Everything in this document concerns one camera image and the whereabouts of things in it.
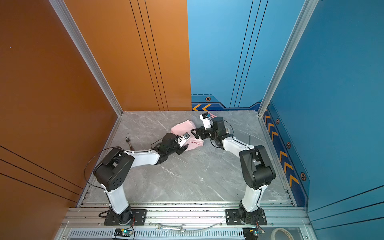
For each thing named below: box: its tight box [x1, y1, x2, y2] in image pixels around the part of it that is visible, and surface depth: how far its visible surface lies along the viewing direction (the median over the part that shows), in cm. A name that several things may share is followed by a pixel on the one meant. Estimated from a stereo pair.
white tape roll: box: [271, 227, 294, 240], surface depth 70 cm
